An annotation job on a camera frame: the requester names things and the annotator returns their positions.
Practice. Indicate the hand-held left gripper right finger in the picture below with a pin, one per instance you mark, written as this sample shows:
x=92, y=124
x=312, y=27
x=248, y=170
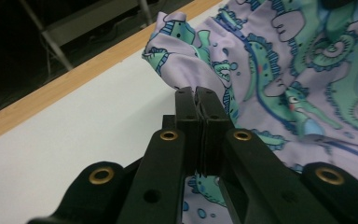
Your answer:
x=254, y=177

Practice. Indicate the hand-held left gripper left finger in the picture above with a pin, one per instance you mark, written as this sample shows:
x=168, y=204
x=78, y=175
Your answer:
x=164, y=174

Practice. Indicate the purple seahorse print swimsuit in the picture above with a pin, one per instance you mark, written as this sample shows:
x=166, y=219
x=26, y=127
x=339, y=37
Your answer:
x=292, y=77

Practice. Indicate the white board table cover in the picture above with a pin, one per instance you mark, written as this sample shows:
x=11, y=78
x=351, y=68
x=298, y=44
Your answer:
x=74, y=130

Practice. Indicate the light wooden table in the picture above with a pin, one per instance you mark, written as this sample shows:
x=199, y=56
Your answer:
x=59, y=87

